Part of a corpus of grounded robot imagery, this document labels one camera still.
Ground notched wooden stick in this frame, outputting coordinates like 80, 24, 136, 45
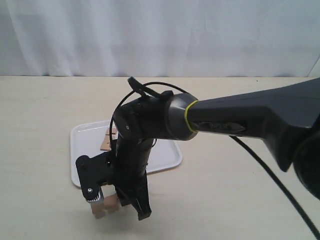
100, 127, 118, 151
91, 193, 119, 219

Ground white curtain backdrop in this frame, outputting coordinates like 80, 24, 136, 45
0, 0, 320, 77

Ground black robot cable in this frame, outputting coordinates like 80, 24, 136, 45
108, 76, 320, 240

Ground white rectangular plastic tray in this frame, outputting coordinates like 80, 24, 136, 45
70, 120, 183, 188

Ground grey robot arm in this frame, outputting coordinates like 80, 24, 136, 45
109, 77, 320, 219

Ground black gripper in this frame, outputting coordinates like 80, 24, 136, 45
110, 90, 174, 221

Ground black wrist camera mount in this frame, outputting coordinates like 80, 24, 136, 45
75, 151, 117, 206

